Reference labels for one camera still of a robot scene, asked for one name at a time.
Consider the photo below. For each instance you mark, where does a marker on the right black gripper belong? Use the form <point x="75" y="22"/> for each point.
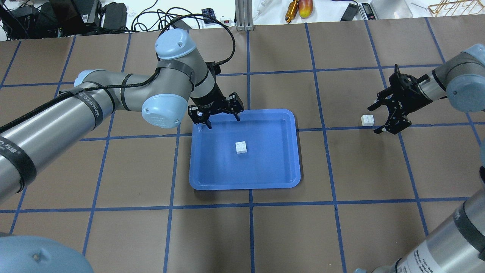
<point x="412" y="95"/>

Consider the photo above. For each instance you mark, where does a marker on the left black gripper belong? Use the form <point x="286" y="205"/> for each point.
<point x="209" y="99"/>

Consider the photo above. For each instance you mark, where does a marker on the white block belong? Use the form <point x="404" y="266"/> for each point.
<point x="241" y="147"/>
<point x="367" y="120"/>

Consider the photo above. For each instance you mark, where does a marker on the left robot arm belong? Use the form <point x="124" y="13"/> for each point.
<point x="30" y="146"/>

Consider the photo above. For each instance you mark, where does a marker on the blue plastic tray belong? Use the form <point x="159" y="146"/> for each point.
<point x="260" y="151"/>

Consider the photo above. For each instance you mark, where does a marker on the black remote device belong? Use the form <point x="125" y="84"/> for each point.
<point x="350" y="12"/>

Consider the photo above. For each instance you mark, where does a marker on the brass cylinder tool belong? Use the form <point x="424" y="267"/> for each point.
<point x="291" y="11"/>

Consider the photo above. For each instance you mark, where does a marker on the toy mango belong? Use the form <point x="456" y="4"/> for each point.
<point x="305" y="8"/>

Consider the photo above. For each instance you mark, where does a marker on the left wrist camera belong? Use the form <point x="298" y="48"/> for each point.
<point x="214" y="68"/>

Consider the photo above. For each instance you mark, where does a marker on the aluminium frame post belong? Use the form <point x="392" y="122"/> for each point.
<point x="244" y="15"/>

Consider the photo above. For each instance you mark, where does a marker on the gold wire rack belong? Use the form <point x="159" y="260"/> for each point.
<point x="449" y="8"/>

